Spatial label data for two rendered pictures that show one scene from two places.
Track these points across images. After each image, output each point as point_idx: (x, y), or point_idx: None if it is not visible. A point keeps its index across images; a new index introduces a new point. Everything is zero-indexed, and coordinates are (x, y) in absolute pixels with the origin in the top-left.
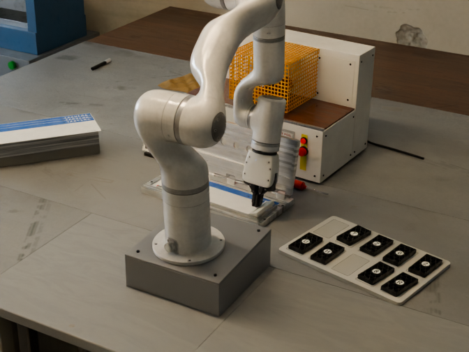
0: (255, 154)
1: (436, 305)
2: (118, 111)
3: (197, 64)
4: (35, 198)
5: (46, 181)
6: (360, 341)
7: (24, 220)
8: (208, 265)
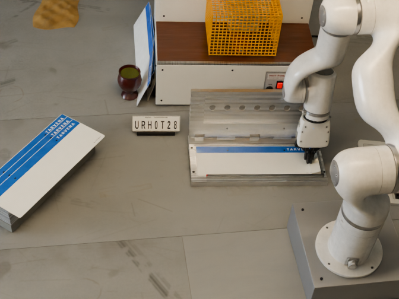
0: (312, 123)
1: None
2: (40, 82)
3: (384, 115)
4: (113, 244)
5: (93, 216)
6: None
7: (137, 279)
8: (385, 263)
